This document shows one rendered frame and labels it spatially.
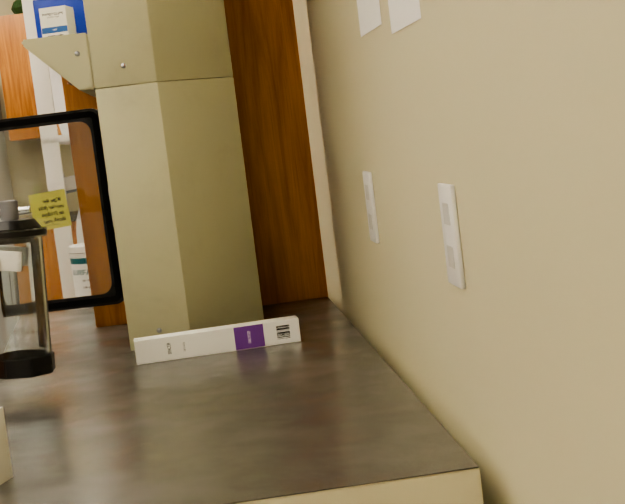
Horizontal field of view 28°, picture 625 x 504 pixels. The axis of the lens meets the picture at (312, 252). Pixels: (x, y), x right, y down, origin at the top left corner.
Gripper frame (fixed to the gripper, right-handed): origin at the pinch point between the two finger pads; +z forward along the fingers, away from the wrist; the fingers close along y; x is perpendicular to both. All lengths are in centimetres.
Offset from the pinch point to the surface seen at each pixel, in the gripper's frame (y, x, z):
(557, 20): -107, -28, 53
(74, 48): 28.2, -34.8, 6.2
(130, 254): 28.4, 1.1, 17.2
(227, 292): 36, 8, 35
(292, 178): 65, -13, 49
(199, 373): -3.2, 16.6, 29.8
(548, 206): -100, -15, 55
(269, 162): 65, -16, 44
